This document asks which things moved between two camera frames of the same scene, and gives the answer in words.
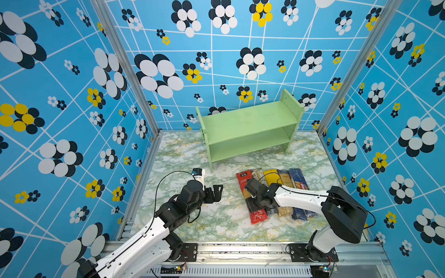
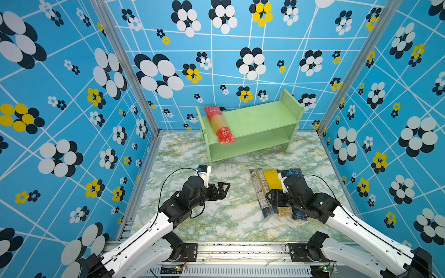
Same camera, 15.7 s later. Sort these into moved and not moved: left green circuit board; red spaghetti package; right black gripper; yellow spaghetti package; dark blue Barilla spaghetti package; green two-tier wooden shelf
Moved: red spaghetti package; right black gripper
Not moved: dark blue Barilla spaghetti package; left green circuit board; green two-tier wooden shelf; yellow spaghetti package
